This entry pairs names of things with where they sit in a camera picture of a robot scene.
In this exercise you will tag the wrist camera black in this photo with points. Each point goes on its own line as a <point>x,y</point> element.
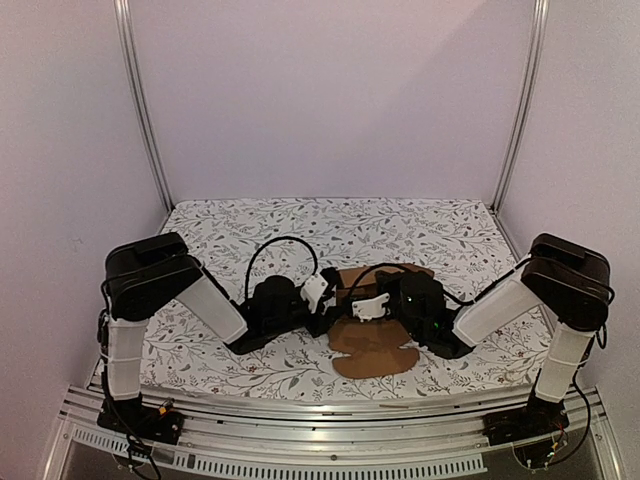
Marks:
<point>318,288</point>
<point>371,309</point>

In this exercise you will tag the brown cardboard box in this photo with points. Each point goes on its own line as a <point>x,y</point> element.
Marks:
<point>371,349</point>

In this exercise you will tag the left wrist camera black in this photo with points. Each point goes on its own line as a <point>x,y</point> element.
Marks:
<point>318,288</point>

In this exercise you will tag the front aluminium rail base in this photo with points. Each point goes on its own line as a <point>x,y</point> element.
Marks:
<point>427,438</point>

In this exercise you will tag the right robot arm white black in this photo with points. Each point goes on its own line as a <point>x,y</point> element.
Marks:
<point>507,358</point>

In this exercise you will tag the left aluminium frame post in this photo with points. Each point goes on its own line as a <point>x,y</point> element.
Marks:
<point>124,23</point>

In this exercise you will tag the floral patterned table mat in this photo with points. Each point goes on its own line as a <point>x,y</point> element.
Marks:
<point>243,241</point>

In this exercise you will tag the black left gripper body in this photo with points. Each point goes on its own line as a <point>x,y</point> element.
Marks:
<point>279,327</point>

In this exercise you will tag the right aluminium frame post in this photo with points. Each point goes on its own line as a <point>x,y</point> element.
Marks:
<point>527,89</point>

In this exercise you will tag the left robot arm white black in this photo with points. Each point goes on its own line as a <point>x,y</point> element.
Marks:
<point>142,277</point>

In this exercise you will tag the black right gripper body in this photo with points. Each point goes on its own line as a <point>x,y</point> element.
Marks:
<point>385,288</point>

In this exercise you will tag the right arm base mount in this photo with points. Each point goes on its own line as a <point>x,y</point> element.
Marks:
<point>536,418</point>

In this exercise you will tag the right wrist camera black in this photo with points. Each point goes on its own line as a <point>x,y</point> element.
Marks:
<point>371,309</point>

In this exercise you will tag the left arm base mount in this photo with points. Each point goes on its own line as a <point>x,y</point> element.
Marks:
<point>131,417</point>

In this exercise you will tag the aluminium frame post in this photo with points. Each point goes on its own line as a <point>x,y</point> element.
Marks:
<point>124,23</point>
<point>527,89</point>

